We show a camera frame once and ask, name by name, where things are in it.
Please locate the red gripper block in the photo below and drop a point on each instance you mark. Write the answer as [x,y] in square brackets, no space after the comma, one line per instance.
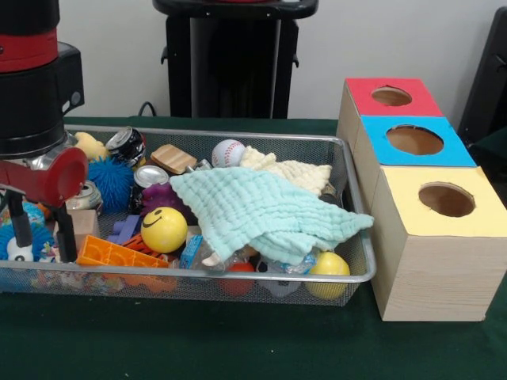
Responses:
[59,178]

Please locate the mint knitted cloth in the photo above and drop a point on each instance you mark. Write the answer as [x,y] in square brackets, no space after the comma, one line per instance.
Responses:
[257,210]

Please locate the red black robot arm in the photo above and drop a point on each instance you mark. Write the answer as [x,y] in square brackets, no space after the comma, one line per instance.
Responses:
[31,99]

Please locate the silver mesh bin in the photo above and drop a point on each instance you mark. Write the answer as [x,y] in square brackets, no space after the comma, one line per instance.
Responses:
[237,285]

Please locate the wooden three-hole box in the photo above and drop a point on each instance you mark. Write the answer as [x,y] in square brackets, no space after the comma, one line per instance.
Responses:
[435,277]

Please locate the plain wooden cube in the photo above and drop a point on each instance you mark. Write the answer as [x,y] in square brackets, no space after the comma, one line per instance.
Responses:
[85,231]

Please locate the orange plastic toy block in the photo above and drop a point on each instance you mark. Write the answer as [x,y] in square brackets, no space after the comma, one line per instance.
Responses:
[115,253]

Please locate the blue spiky ball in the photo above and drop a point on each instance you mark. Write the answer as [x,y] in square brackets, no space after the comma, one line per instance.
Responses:
[111,184]

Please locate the crushed dark drink can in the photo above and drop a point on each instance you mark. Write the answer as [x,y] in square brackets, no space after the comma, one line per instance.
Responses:
[126,144]

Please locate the yellow smiley ball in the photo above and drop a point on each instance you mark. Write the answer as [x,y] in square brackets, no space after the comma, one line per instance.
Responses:
[164,233]

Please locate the striped wooden block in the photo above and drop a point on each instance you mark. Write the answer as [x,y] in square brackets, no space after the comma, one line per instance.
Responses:
[174,158]

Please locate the white baseball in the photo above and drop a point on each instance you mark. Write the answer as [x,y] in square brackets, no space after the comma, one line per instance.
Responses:
[227,154]

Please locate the cream knitted cloth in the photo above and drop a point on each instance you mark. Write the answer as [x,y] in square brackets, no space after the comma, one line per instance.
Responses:
[301,174]

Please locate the plain yellow ball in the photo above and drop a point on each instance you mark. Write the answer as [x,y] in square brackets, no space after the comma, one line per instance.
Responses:
[330,267]

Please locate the black upright panel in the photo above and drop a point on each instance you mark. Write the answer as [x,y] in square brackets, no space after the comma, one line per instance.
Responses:
[487,79]

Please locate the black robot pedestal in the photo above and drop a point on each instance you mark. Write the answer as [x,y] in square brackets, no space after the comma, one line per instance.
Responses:
[222,79]

